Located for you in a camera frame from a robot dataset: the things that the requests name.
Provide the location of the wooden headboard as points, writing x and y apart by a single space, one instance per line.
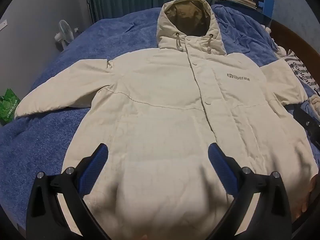
295 36

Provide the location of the blue storage box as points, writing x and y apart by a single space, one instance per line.
267 3

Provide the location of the person's right hand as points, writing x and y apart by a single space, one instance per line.
307 195

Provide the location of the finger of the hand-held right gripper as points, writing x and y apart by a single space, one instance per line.
306 120

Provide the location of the green plastic packet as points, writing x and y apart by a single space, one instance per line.
7 106

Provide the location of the white standing fan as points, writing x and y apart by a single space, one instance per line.
65 31

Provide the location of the blue fleece blanket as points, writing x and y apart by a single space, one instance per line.
120 35

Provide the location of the white wall bracket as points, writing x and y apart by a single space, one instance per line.
3 24

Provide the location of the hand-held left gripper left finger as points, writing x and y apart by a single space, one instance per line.
96 162

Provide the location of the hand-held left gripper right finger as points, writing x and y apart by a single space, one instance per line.
221 165

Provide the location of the cream hooded jacket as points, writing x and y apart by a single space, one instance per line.
162 100

